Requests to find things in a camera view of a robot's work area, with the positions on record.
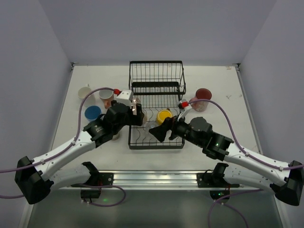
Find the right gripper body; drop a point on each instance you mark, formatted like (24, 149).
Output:
(171, 128)

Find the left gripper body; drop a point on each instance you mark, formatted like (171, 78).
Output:
(137, 116)

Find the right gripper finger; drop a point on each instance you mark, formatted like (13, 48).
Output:
(173, 136)
(160, 131)

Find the iridescent pink mug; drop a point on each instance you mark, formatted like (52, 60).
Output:
(136, 100)

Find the beige speckled cup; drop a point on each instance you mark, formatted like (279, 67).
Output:
(115, 137)

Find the salmon floral mug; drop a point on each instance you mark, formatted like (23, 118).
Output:
(107, 97)

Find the blue tumbler cup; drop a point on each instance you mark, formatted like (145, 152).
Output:
(92, 112)

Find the pink floral mug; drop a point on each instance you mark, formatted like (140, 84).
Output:
(199, 101)

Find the white ceramic mug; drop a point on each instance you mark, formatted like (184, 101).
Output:
(85, 91)

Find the clear glass cup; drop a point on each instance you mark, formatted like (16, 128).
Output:
(149, 125)

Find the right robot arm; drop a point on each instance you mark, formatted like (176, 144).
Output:
(237, 165)

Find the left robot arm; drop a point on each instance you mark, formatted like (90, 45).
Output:
(92, 136)

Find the yellow mug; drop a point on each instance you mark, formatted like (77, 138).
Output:
(162, 115)

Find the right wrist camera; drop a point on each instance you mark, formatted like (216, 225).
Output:
(184, 108)

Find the black wire dish rack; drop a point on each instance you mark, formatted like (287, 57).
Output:
(159, 84)

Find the aluminium mounting rail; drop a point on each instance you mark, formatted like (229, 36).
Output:
(152, 179)

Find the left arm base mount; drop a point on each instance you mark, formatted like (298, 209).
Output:
(101, 179)

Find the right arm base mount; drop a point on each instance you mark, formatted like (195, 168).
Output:
(206, 180)

